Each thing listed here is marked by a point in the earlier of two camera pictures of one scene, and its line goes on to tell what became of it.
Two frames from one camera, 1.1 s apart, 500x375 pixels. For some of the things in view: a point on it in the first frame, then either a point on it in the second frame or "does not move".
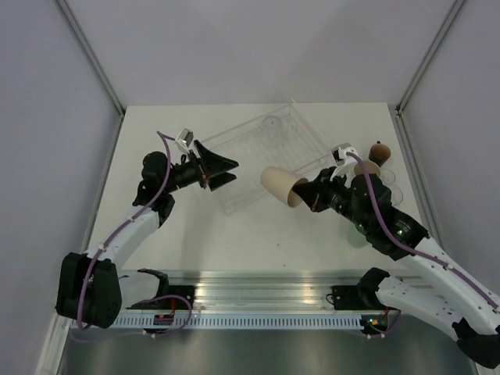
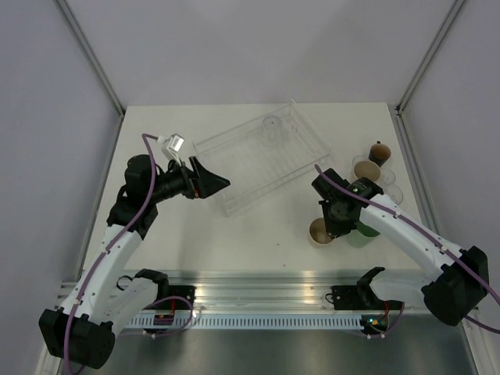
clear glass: [271, 130] does not move
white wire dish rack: [280, 139] does not move
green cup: [355, 237] does not move
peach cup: [280, 183] to [318, 232]
